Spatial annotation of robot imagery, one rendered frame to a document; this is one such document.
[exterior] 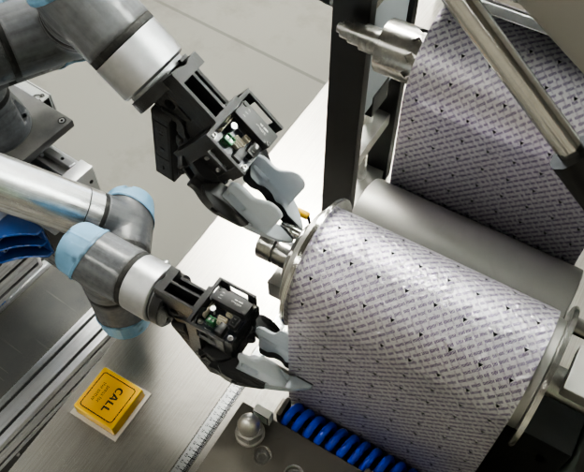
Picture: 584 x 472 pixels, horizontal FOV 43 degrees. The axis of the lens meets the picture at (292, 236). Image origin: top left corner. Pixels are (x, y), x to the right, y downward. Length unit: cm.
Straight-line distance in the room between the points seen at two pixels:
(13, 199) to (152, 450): 39
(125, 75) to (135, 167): 186
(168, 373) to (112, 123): 170
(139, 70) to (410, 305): 33
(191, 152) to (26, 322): 138
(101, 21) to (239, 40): 228
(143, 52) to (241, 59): 219
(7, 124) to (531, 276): 105
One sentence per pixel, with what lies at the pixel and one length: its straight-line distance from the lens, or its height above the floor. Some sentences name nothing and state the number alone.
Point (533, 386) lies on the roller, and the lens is 70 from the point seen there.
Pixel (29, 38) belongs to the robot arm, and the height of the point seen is 142.
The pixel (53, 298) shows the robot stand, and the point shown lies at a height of 21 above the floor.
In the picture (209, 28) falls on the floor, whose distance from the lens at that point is 302.
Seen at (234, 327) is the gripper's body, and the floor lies 115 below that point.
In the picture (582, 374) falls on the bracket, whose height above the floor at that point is 129.
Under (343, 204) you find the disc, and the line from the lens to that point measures 76.
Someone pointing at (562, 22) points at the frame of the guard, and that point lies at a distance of 22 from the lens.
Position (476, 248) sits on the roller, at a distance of 83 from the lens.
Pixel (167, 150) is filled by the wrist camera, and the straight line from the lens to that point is 77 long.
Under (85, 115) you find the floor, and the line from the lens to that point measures 275.
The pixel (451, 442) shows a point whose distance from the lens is 81.
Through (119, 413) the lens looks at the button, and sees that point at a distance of 108.
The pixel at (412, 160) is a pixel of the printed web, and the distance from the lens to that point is 87.
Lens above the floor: 190
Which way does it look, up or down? 55 degrees down
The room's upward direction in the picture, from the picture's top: straight up
